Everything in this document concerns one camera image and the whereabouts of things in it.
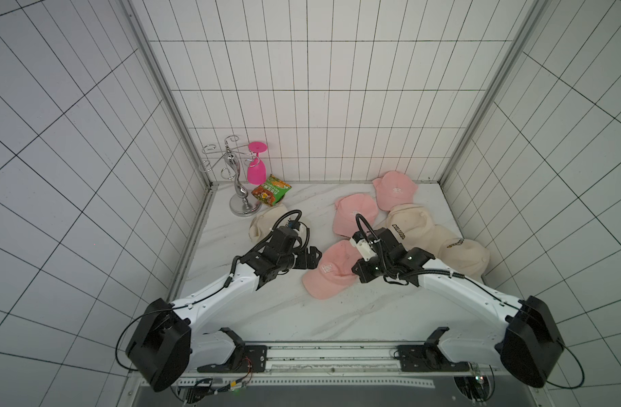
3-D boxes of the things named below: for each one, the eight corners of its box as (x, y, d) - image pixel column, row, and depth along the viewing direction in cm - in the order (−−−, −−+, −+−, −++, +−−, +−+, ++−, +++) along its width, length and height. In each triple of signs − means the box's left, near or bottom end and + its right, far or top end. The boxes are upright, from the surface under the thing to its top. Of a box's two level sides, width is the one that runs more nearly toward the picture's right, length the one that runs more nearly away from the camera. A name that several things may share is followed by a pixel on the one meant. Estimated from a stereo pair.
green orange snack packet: (256, 202, 114) (252, 189, 107) (273, 186, 120) (271, 173, 114) (274, 213, 110) (271, 200, 103) (291, 196, 116) (289, 183, 110)
